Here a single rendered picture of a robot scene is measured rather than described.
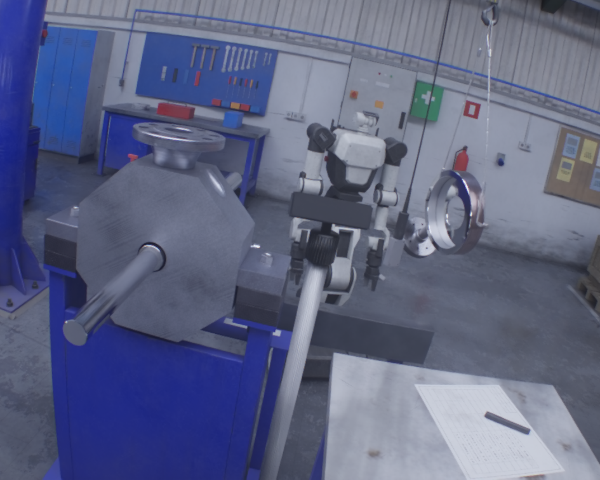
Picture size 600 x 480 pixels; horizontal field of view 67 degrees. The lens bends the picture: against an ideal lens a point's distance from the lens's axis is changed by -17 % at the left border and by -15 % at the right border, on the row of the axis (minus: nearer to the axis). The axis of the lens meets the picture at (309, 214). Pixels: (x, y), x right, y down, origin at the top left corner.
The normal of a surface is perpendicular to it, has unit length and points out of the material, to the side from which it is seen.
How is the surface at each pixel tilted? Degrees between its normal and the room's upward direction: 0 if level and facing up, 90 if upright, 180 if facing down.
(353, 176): 90
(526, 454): 0
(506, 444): 0
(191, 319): 90
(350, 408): 0
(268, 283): 90
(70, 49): 90
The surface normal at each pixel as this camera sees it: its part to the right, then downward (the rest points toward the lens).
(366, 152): 0.25, 0.30
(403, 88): -0.10, 0.24
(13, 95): 0.66, 0.32
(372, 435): 0.20, -0.95
